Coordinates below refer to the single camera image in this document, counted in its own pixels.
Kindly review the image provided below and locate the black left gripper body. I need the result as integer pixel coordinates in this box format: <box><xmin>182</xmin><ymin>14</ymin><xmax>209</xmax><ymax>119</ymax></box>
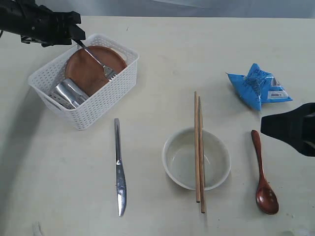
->
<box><xmin>0</xmin><ymin>0</ymin><xmax>86</xmax><ymax>47</ymax></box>

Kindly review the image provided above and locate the wooden handled metal scoop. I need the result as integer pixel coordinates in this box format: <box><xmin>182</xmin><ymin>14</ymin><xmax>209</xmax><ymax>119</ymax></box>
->
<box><xmin>251</xmin><ymin>130</ymin><xmax>279</xmax><ymax>215</ymax></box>

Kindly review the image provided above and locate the white ceramic bowl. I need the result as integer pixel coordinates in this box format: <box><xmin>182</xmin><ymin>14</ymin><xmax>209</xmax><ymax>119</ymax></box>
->
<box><xmin>161</xmin><ymin>127</ymin><xmax>231</xmax><ymax>191</ymax></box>

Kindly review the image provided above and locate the silver table knife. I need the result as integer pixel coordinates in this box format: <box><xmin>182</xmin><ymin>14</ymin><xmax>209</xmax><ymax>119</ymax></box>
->
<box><xmin>114</xmin><ymin>118</ymin><xmax>127</xmax><ymax>217</ymax></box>

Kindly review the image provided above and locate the silver fork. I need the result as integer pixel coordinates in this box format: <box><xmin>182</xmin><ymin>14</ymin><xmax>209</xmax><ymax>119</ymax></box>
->
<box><xmin>73</xmin><ymin>39</ymin><xmax>117</xmax><ymax>81</ymax></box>

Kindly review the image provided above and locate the brown round plate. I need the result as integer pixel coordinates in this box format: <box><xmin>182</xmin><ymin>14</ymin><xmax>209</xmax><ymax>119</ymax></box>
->
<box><xmin>64</xmin><ymin>46</ymin><xmax>126</xmax><ymax>96</ymax></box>

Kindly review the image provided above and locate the white perforated plastic basket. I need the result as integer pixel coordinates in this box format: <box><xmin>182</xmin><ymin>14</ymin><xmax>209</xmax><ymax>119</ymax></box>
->
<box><xmin>28</xmin><ymin>33</ymin><xmax>139</xmax><ymax>130</ymax></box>

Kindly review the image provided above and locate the blue snack bag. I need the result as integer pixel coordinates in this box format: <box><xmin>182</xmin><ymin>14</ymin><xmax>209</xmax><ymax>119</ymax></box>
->
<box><xmin>227</xmin><ymin>63</ymin><xmax>292</xmax><ymax>111</ymax></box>

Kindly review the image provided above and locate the stainless steel cup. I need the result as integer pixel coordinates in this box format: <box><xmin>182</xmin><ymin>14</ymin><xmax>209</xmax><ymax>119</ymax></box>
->
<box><xmin>49</xmin><ymin>78</ymin><xmax>89</xmax><ymax>109</ymax></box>

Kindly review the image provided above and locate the wooden chopstick back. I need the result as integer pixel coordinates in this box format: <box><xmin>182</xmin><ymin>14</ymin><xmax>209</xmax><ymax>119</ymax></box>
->
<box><xmin>198</xmin><ymin>96</ymin><xmax>206</xmax><ymax>214</ymax></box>

